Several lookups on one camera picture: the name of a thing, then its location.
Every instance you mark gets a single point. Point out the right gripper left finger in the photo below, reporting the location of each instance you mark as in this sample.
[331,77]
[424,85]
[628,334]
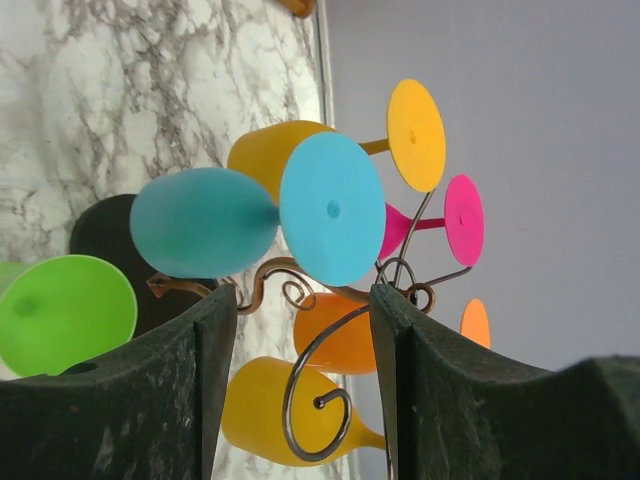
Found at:
[150,409]

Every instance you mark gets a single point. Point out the metal wine glass rack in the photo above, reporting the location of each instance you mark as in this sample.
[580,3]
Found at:
[103,230]

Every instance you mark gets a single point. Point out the yellow wine glass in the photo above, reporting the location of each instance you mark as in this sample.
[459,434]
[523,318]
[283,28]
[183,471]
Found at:
[252,413]
[415,139]

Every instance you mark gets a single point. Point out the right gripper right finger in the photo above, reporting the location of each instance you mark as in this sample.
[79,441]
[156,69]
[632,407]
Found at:
[455,410]

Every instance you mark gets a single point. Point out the blue wine glass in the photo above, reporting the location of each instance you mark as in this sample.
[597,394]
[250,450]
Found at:
[216,222]

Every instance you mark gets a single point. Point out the wooden rack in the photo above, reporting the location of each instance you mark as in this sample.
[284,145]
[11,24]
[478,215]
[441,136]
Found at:
[299,8]

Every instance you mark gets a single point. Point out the orange wine glass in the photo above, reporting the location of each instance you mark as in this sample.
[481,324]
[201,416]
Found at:
[350,350]

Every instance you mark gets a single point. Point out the yellow wine glass front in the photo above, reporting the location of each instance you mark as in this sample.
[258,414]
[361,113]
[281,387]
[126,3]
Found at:
[415,139]

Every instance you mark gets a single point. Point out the green wine glass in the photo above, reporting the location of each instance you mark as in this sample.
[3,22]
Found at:
[62,311]

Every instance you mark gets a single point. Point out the pink wine glass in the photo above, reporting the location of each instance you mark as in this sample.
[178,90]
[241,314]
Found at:
[463,221]

